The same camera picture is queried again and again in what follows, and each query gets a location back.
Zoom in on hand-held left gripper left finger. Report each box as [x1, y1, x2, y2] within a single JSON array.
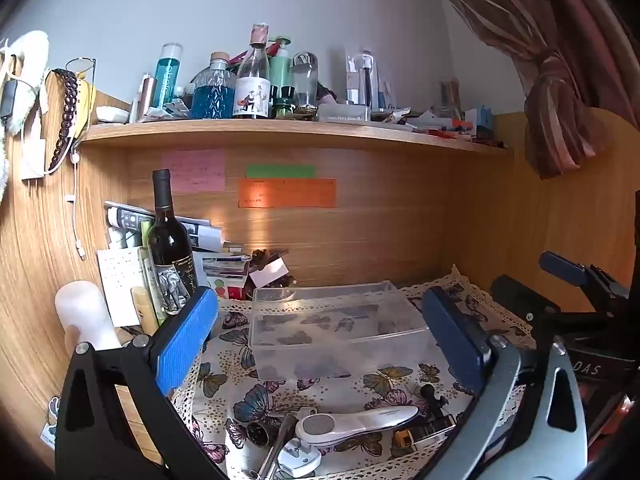
[[55, 286, 231, 480]]

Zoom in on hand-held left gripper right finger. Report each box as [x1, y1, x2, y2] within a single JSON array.
[[421, 286, 588, 480]]

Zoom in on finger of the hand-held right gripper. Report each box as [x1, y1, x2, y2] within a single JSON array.
[[539, 251, 630, 306]]

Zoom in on cream cosmetic tube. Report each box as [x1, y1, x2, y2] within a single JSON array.
[[130, 286, 159, 337]]

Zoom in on black knob stamp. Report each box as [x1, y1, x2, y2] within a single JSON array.
[[419, 383, 449, 412]]

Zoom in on red white small box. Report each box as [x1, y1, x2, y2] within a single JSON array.
[[202, 254, 252, 302]]

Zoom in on white printed paper sheet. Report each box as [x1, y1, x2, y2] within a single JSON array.
[[96, 247, 147, 329]]

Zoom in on dark wine bottle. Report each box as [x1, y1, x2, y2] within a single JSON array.
[[147, 169, 197, 316]]

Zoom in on rolled black white magazine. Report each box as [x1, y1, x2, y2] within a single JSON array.
[[103, 201, 224, 253]]

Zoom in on white pink card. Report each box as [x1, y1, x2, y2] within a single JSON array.
[[248, 257, 291, 289]]

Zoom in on clear plastic storage box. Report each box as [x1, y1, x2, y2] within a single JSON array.
[[248, 280, 432, 382]]

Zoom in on dark dried flowers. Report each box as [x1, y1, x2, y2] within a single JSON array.
[[249, 248, 292, 276]]

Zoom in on small black cylinder cap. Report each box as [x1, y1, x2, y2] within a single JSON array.
[[247, 420, 277, 448]]

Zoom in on butterfly print table cloth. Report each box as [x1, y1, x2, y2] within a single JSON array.
[[169, 265, 537, 480]]

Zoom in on metal hand tool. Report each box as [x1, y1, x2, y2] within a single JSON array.
[[249, 413, 298, 480]]

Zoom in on cartoon sticker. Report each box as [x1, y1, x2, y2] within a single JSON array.
[[42, 396, 62, 442]]

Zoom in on white plug adapter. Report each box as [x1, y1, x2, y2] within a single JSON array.
[[276, 437, 321, 479]]

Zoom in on pink sticky note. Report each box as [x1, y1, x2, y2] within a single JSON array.
[[161, 149, 227, 194]]

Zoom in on orange sticky note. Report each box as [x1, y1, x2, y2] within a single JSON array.
[[237, 178, 337, 209]]

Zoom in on green sticky note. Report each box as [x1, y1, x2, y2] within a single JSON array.
[[246, 164, 318, 179]]

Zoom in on brown patterned curtain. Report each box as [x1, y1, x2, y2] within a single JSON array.
[[425, 0, 633, 181]]

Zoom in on copper cosmetic tube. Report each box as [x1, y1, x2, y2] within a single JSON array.
[[137, 74, 159, 122]]

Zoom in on blue liquid bottle cork stopper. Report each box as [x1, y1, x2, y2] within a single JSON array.
[[190, 51, 237, 120]]

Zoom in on grey flat box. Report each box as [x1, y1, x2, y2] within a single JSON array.
[[317, 103, 372, 123]]

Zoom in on dark green ink bottle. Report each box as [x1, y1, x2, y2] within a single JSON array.
[[272, 86, 297, 120]]

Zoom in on yellow hanging item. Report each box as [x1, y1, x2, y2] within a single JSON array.
[[74, 79, 97, 127]]

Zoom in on teal tall bottle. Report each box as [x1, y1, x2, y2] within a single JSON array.
[[152, 43, 184, 110]]

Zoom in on clear glass bottle illustrated label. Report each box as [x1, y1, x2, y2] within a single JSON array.
[[233, 23, 272, 120]]

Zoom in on clear acrylic organizer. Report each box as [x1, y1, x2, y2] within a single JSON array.
[[344, 49, 382, 109]]

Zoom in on clear glass jar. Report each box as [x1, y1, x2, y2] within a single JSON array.
[[291, 51, 320, 114]]

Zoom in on green pump bottle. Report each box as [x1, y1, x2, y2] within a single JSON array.
[[269, 35, 294, 107]]

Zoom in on white fluffy plush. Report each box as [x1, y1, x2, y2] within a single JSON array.
[[0, 30, 50, 137]]

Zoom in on white handled foot file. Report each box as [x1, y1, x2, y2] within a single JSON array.
[[294, 404, 420, 447]]

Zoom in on white charging cable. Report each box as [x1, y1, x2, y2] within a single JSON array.
[[64, 147, 87, 261]]

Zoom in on wooden wall shelf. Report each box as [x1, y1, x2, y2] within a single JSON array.
[[79, 119, 515, 160]]

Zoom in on white wall charger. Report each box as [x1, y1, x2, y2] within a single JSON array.
[[20, 110, 47, 181]]

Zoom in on dark bead bracelet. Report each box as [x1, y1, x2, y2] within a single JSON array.
[[49, 67, 80, 172]]

